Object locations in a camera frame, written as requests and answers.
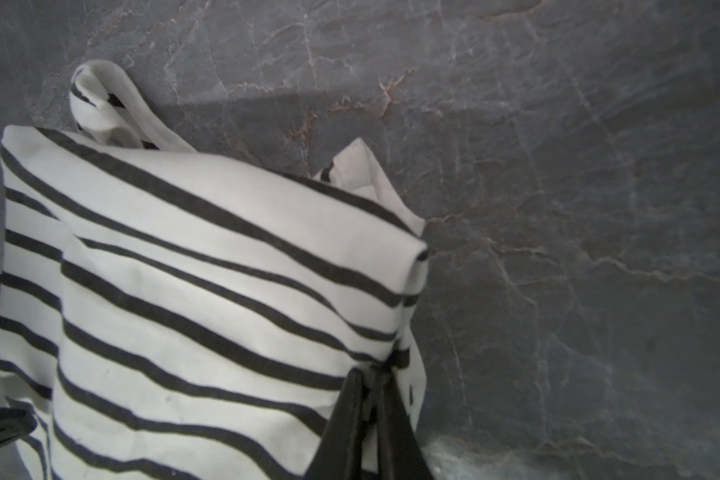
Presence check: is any black white striped tank top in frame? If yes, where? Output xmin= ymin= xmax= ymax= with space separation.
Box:
xmin=0 ymin=60 xmax=430 ymax=479

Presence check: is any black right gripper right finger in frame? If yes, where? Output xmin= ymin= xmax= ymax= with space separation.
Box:
xmin=375 ymin=369 xmax=434 ymax=480

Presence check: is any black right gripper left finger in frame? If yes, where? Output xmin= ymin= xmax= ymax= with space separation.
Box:
xmin=303 ymin=369 xmax=364 ymax=480

